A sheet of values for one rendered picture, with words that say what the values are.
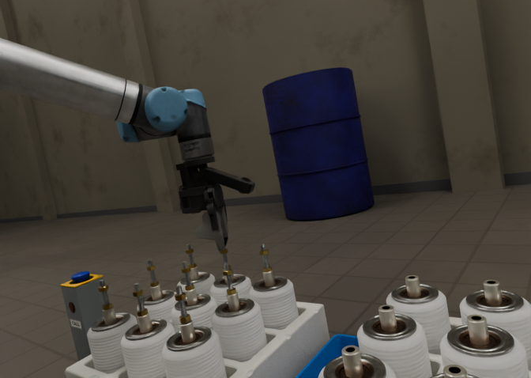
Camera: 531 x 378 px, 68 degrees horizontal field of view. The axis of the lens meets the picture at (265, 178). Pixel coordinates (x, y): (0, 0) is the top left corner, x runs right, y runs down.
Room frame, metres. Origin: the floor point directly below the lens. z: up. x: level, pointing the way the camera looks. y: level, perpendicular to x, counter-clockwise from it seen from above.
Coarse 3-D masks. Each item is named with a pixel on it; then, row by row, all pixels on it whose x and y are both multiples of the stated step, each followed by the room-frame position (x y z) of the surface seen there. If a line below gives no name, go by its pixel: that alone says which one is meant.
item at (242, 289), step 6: (246, 276) 0.91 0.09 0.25; (246, 282) 0.87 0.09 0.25; (216, 288) 0.86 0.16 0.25; (222, 288) 0.86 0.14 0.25; (240, 288) 0.85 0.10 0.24; (246, 288) 0.86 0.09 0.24; (216, 294) 0.86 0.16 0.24; (222, 294) 0.85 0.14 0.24; (240, 294) 0.85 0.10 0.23; (246, 294) 0.86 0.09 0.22; (216, 300) 0.86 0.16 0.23; (222, 300) 0.85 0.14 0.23
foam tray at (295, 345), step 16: (304, 304) 0.85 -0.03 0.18; (320, 304) 0.83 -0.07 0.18; (304, 320) 0.77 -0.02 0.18; (320, 320) 0.81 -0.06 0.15; (272, 336) 0.75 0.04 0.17; (288, 336) 0.73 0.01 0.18; (304, 336) 0.76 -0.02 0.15; (320, 336) 0.81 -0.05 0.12; (272, 352) 0.68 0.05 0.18; (288, 352) 0.71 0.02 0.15; (304, 352) 0.75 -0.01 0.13; (80, 368) 0.75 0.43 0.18; (240, 368) 0.64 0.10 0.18; (256, 368) 0.64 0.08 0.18; (272, 368) 0.67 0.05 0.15; (288, 368) 0.71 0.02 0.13
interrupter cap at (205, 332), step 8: (200, 328) 0.66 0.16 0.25; (208, 328) 0.65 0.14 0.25; (176, 336) 0.65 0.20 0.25; (200, 336) 0.63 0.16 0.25; (208, 336) 0.62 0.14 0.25; (168, 344) 0.62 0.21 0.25; (176, 344) 0.62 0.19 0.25; (184, 344) 0.62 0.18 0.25; (192, 344) 0.61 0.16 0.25; (200, 344) 0.60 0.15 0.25
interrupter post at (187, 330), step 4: (192, 320) 0.64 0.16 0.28; (180, 324) 0.63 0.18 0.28; (184, 324) 0.62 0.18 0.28; (188, 324) 0.62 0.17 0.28; (192, 324) 0.63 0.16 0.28; (180, 328) 0.63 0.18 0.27; (184, 328) 0.62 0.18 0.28; (188, 328) 0.62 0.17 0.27; (192, 328) 0.63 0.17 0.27; (184, 332) 0.62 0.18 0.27; (188, 332) 0.62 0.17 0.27; (192, 332) 0.63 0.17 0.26; (184, 336) 0.62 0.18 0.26; (188, 336) 0.62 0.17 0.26; (192, 336) 0.63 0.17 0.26; (184, 340) 0.62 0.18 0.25; (188, 340) 0.62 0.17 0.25; (192, 340) 0.62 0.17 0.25
